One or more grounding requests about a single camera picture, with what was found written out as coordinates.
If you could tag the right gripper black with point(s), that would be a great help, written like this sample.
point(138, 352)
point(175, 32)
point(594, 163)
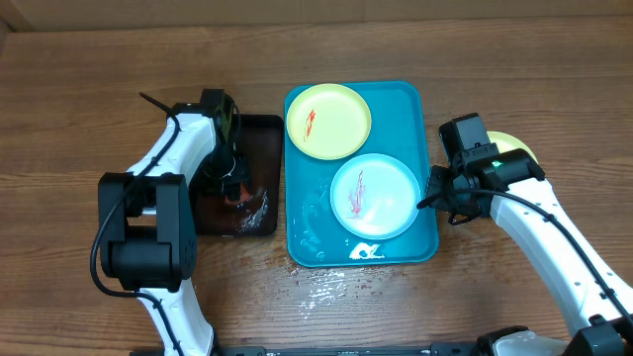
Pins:
point(436, 198)

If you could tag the yellow plate top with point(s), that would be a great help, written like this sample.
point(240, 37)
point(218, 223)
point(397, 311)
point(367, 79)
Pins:
point(328, 121)

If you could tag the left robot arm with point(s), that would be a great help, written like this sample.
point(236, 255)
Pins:
point(146, 244)

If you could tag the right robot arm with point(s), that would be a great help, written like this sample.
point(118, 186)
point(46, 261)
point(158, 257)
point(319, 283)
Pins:
point(501, 180)

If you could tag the orange and green sponge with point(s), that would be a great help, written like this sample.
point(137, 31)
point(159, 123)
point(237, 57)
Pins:
point(236, 194)

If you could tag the yellow plate bottom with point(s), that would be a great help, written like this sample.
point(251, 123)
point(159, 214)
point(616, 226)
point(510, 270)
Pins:
point(506, 142)

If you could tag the light blue plate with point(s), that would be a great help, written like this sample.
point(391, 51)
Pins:
point(374, 196)

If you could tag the yellow plate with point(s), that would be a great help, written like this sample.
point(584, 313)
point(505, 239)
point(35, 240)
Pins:
point(506, 142)
point(328, 121)

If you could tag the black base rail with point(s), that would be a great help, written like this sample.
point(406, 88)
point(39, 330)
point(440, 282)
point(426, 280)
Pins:
point(346, 351)

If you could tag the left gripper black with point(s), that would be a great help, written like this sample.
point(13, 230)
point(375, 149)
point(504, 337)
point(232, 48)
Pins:
point(242, 174)

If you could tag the black rectangular tray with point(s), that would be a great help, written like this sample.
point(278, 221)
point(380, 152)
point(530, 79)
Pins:
point(260, 141)

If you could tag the teal plastic tray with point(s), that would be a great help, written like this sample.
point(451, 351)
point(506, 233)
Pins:
point(315, 238)

